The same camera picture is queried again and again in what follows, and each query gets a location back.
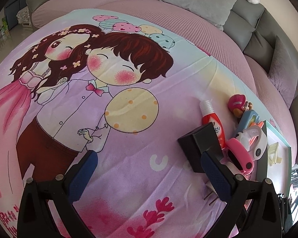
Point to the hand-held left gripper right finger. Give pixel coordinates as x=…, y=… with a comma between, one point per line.
x=214, y=173

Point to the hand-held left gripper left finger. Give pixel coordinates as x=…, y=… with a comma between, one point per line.
x=85, y=168

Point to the lilac fuzzy pillow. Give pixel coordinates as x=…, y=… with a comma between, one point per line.
x=283, y=72

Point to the teal cardboard box tray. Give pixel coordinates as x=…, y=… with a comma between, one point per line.
x=275, y=173

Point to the pink wrist watch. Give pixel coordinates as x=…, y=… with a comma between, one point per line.
x=238, y=148

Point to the grey pillow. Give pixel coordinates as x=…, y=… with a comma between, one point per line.
x=201, y=0

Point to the green box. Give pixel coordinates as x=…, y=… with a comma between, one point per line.
x=5, y=24

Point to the white plastic toy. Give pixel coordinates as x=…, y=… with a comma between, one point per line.
x=258, y=138

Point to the grey sofa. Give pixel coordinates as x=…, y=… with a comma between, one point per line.
x=245, y=17

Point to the printed cartoon blanket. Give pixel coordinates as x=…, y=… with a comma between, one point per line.
x=139, y=129

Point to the white lace cloth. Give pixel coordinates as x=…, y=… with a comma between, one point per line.
x=23, y=17

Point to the red bottle with white cap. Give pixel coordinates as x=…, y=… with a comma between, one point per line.
x=209, y=119

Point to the blue cabinet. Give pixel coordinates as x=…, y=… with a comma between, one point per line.
x=15, y=10

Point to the black power adapter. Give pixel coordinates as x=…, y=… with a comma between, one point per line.
x=191, y=143

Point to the blue orange plastic toy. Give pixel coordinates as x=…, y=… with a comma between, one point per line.
x=248, y=117

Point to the pink helmet toy dog figure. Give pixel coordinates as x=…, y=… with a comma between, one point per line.
x=236, y=103

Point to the cream plastic piece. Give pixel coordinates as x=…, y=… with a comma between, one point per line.
x=273, y=151

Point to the pink quilted sofa cover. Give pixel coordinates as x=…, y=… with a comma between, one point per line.
x=188, y=22

